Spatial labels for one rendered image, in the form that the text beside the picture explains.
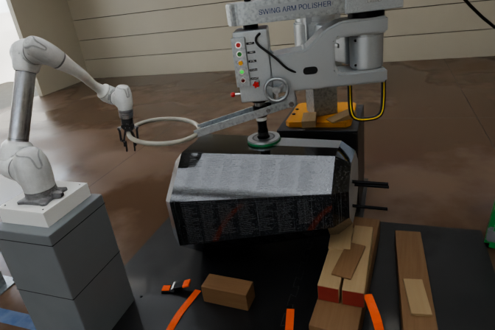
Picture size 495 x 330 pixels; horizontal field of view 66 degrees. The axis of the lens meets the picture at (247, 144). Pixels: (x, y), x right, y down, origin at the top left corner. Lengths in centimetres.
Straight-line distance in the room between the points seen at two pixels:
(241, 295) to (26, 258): 117
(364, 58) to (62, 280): 200
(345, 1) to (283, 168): 98
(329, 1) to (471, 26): 630
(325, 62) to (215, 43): 689
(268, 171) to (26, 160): 128
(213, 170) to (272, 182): 39
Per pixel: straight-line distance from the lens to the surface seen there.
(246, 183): 231
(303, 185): 222
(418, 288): 243
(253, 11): 224
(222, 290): 245
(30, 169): 219
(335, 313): 224
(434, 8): 827
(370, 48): 233
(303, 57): 228
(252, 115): 241
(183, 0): 927
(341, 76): 233
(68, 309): 241
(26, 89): 238
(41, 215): 216
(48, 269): 228
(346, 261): 237
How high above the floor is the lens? 178
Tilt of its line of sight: 22 degrees down
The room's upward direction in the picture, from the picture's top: 8 degrees counter-clockwise
